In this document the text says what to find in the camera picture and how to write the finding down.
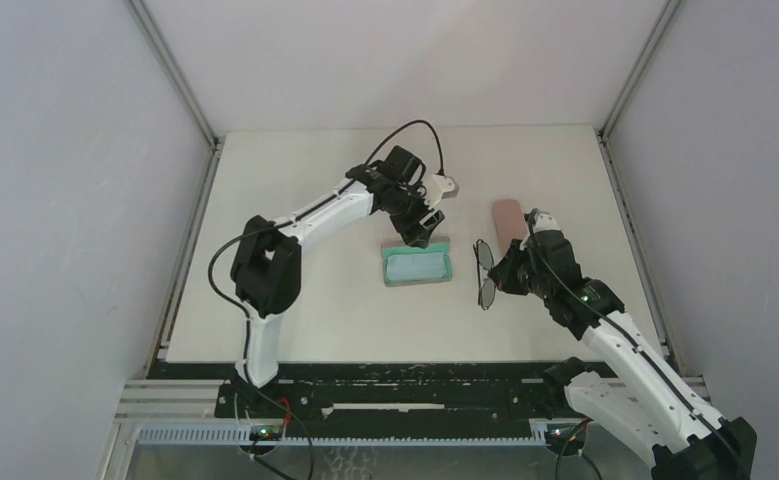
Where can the aluminium frame post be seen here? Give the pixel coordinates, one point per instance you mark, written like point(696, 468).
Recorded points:
point(658, 32)
point(169, 64)

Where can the pink glasses case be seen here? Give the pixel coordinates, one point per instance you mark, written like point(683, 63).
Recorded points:
point(509, 222)

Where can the aluminium frame post left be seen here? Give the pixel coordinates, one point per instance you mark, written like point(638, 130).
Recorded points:
point(169, 64)

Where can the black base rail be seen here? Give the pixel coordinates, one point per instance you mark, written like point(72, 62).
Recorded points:
point(424, 401)

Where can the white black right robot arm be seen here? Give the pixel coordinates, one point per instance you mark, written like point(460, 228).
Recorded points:
point(674, 430)

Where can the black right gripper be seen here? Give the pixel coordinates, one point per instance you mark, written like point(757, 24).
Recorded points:
point(518, 270)

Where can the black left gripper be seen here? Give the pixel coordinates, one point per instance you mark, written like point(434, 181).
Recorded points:
point(413, 216)

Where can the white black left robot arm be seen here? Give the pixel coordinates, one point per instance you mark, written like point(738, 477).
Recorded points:
point(267, 267)

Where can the grey marbled glasses case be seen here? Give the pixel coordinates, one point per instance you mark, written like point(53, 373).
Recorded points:
point(437, 244)

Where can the aluminium frame post right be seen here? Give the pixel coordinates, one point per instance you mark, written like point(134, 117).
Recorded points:
point(658, 32)

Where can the black frame grey sunglasses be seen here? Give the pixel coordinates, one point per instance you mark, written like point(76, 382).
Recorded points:
point(485, 262)

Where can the small light blue cloth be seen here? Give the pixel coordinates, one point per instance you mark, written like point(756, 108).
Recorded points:
point(415, 267)

